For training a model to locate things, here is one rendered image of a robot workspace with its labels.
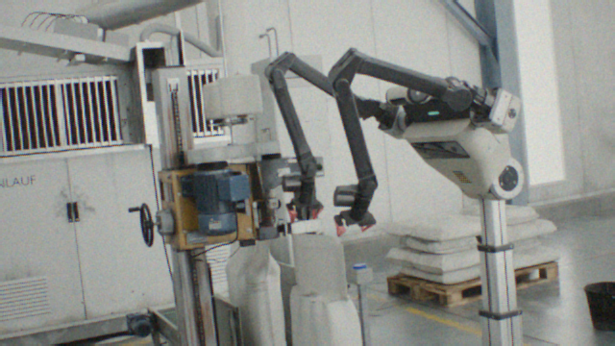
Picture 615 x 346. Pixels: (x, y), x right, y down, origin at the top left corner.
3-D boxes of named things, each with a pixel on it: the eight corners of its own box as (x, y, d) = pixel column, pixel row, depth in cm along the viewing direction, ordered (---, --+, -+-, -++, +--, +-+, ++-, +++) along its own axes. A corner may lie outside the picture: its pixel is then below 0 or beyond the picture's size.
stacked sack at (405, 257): (476, 255, 602) (475, 239, 601) (413, 270, 570) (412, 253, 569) (444, 250, 639) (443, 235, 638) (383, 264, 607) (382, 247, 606)
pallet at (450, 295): (560, 278, 594) (558, 261, 593) (447, 308, 539) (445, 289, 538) (493, 267, 667) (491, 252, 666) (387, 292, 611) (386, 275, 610)
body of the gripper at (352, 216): (338, 214, 248) (343, 200, 242) (364, 209, 252) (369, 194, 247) (346, 228, 244) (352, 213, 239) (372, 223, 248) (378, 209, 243)
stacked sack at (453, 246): (481, 250, 561) (480, 233, 561) (435, 258, 547) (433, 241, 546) (439, 241, 624) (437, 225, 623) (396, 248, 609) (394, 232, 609)
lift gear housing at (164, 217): (175, 235, 285) (172, 208, 285) (161, 237, 283) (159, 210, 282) (168, 233, 295) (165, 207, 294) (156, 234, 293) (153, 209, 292)
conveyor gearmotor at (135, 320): (160, 337, 434) (158, 313, 433) (136, 342, 427) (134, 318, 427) (149, 327, 461) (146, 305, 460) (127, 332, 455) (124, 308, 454)
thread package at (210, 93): (242, 117, 300) (238, 78, 300) (209, 120, 294) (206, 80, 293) (231, 119, 314) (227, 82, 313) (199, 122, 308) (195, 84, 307)
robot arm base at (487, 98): (485, 90, 236) (474, 123, 234) (468, 79, 233) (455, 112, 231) (503, 87, 228) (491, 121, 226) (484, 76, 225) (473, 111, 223)
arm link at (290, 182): (316, 162, 274) (308, 158, 282) (287, 164, 270) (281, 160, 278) (315, 192, 277) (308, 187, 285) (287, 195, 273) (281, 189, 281)
